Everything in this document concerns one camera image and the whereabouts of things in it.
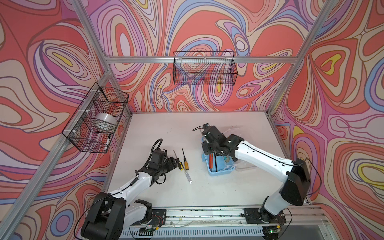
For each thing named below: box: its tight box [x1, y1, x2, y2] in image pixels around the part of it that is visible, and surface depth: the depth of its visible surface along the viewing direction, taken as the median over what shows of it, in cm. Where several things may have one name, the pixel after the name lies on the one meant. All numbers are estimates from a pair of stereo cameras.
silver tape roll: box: [95, 112, 118, 131], surface depth 74 cm
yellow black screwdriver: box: [173, 150, 184, 171], surface depth 91 cm
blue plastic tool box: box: [201, 136, 236, 177], surface depth 88 cm
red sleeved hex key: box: [208, 153, 214, 172], surface depth 94 cm
